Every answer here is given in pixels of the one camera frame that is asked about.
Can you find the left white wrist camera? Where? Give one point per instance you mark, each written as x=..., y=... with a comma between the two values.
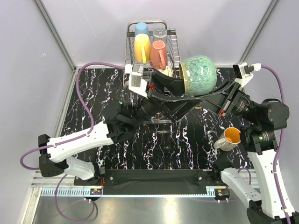
x=136, y=83

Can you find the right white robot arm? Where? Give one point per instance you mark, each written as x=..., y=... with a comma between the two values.
x=271, y=204

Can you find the orange interior white mug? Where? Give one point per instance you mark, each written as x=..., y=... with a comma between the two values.
x=228, y=140

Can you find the light blue plastic cup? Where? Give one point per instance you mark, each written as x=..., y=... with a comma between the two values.
x=142, y=28

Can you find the pink handled white mug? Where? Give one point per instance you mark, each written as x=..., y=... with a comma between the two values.
x=158, y=55

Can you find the pale yellow mug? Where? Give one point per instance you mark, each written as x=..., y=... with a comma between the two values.
x=142, y=47

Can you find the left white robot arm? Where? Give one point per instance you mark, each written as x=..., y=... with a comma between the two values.
x=119, y=123

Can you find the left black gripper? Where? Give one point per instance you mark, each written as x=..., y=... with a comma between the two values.
x=177, y=108

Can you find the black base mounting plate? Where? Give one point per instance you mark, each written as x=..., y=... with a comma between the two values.
x=200, y=177

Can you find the green interior white mug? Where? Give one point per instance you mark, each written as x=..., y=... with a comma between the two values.
x=168, y=71

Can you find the white slotted cable duct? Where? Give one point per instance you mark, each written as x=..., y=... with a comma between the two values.
x=72, y=192

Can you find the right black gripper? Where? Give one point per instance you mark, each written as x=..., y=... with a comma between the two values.
x=224, y=102

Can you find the clear glass tumbler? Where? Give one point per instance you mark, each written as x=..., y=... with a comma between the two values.
x=160, y=34

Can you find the teal glazed ceramic mug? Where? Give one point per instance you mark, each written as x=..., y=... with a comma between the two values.
x=199, y=75

